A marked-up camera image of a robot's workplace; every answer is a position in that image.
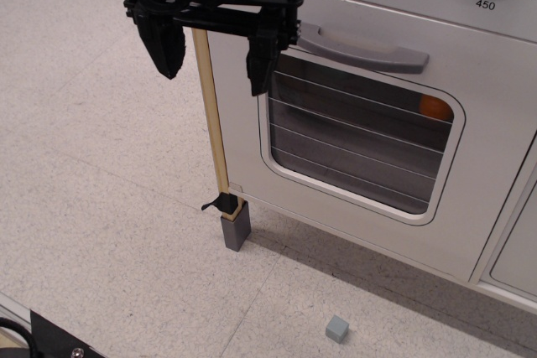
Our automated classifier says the black cable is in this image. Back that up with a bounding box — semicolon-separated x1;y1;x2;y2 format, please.
0;316;37;358

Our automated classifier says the grey oven door handle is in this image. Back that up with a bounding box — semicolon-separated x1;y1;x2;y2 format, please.
297;23;430;75

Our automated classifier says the orange toy carrot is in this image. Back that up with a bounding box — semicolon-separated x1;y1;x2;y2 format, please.
419;95;453;121

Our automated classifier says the grey leg foot cap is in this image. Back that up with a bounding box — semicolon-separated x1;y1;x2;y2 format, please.
221;201;252;252

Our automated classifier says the wooden corner leg post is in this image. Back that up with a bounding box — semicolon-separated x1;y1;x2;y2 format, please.
190;27;242;224

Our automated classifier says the white toy kitchen cabinet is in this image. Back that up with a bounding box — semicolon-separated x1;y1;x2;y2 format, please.
193;0;536;312

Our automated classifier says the white toy oven door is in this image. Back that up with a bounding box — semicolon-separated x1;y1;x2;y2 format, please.
208;0;536;280

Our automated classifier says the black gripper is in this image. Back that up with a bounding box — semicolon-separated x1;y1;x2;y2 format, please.
124;0;304;96

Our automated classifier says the black tape piece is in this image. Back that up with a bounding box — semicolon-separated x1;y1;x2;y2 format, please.
201;192;238;215

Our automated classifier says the white lower right door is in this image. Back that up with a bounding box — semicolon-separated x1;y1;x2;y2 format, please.
477;189;537;298

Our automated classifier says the small grey cube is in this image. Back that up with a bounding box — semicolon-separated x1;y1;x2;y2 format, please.
325;315;349;344

